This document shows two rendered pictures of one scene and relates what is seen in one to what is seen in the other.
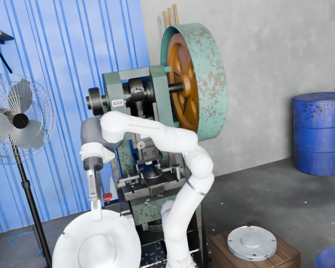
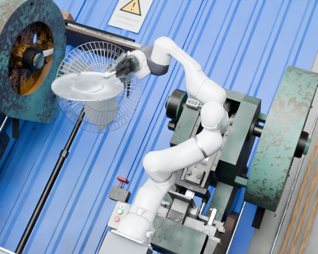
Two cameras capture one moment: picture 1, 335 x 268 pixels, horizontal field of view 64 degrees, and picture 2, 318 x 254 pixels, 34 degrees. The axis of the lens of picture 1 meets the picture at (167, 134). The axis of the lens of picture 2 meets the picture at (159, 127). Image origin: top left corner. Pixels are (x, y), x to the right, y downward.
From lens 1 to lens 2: 174 cm
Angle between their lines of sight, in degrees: 41
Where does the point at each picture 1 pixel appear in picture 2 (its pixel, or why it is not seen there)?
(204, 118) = (266, 143)
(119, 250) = (102, 90)
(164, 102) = (240, 130)
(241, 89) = not seen: outside the picture
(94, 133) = (147, 49)
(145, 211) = not seen: hidden behind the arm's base
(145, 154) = (189, 172)
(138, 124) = (180, 52)
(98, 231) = (99, 81)
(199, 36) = (305, 72)
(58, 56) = not seen: hidden behind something
